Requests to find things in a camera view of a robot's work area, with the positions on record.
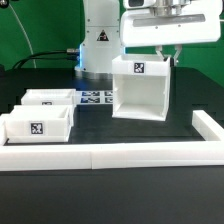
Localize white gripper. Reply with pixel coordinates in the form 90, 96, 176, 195
120, 0, 222, 66

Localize white drawer cabinet frame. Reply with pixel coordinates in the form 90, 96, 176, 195
112, 54, 171, 121

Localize white front drawer box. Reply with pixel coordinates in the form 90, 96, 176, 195
5, 105, 73, 143

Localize white drawer box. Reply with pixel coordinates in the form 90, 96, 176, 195
5, 105, 73, 143
21, 89, 76, 106

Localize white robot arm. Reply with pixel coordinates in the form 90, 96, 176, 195
75, 0, 223, 78

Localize white rear drawer box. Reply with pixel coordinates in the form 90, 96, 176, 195
21, 89, 76, 106

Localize paper sheet with markers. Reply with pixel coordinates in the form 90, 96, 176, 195
76, 90, 113, 105

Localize white right fence rail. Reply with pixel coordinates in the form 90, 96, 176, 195
192, 110, 224, 141

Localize white fence rail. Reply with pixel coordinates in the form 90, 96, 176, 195
192, 110, 224, 141
0, 141, 224, 171
0, 114, 9, 146

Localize black cable bundle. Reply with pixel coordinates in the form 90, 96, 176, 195
12, 48, 81, 70

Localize white front fence rail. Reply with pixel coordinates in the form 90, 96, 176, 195
0, 141, 224, 171

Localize thin white cable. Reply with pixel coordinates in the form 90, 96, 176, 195
7, 2, 38, 69

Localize white left fence rail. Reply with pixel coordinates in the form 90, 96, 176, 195
0, 114, 9, 146

